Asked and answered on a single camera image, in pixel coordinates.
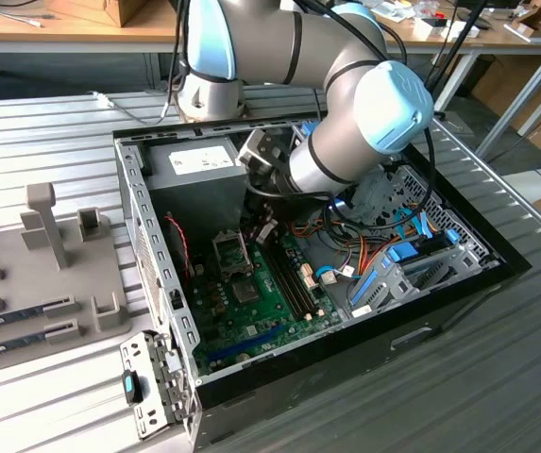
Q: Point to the CPU socket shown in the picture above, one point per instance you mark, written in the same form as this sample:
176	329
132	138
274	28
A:
246	307

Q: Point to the grey lower disk bay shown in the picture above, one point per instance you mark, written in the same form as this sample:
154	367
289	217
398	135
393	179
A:
393	285

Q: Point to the silver coin battery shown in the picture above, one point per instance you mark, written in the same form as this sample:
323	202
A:
241	357

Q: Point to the grey camera mount block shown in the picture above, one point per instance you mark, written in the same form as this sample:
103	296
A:
263	151

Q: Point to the beige board connector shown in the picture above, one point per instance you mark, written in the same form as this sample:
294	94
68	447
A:
309	278

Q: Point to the black blue latch knob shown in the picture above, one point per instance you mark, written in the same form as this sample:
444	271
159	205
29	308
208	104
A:
130	388

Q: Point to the brown wooden box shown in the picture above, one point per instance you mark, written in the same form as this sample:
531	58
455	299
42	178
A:
109	11

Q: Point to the metal expansion bracket cover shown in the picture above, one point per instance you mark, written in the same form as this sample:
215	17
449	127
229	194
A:
152	401

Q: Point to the blue expansion slot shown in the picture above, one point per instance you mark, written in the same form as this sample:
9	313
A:
246	345

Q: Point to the white paper box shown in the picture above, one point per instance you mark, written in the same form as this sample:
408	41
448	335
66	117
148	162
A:
461	32

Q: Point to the small open cardboard box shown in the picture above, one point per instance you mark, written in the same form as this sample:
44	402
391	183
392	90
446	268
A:
534	14

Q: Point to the perforated metal disk bay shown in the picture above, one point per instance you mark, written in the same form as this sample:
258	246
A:
463	222

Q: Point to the blue disk carrier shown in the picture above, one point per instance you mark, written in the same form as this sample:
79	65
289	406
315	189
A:
402	253

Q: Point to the black PC case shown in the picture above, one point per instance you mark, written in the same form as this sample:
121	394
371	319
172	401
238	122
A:
298	391

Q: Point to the black RAM slot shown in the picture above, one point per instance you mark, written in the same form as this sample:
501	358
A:
295	277
283	281

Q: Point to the green motherboard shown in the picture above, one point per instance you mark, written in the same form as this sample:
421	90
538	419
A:
275	307

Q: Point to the aluminium profile frame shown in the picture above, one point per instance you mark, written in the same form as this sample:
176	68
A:
513	111

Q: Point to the blue drive latch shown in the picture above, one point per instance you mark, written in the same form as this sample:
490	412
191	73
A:
309	128

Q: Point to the grey power supply unit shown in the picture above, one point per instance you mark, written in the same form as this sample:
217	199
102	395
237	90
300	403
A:
194	203

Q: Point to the blue bay rail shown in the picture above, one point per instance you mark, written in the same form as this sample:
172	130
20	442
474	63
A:
364	289

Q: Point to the black case fan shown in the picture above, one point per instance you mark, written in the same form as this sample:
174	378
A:
175	257

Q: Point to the blue bay clip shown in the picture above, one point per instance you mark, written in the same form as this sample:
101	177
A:
451	237

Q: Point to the beige square power connector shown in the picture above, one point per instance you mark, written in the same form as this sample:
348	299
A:
199	270

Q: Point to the black tripod pole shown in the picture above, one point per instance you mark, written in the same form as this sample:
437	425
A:
454	38

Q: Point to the grey parts rack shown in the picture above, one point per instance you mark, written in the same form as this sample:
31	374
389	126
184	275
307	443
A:
24	283

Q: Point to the blue RAM stick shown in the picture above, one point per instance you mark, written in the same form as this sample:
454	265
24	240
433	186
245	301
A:
5	317
10	343

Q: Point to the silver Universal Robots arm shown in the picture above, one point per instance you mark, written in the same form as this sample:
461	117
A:
336	156

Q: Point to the grey metal drive cage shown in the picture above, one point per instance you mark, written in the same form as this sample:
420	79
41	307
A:
374	189

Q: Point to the silver green CPU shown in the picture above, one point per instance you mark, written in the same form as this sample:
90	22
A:
246	291

